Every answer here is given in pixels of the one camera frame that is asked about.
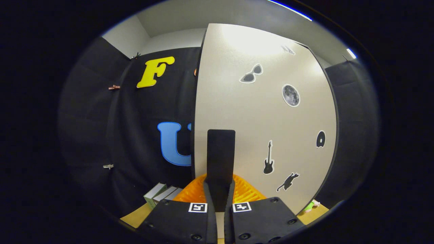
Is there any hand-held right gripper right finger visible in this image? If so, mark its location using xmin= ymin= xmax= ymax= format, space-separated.
xmin=224 ymin=174 xmax=305 ymax=244

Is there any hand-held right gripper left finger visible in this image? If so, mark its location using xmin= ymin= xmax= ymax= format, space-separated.
xmin=137 ymin=174 xmax=218 ymax=244

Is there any grey cabinet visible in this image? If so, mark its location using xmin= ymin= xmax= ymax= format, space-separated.
xmin=190 ymin=22 xmax=340 ymax=216

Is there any small green pink toy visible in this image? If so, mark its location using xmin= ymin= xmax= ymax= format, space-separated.
xmin=303 ymin=199 xmax=321 ymax=214

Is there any black backdrop cloth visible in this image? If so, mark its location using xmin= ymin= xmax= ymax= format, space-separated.
xmin=58 ymin=37 xmax=379 ymax=217

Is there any long ceiling light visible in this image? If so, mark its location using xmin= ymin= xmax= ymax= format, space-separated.
xmin=267 ymin=0 xmax=313 ymax=21

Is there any black door handle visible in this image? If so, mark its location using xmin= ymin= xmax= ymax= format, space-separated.
xmin=206 ymin=129 xmax=236 ymax=212

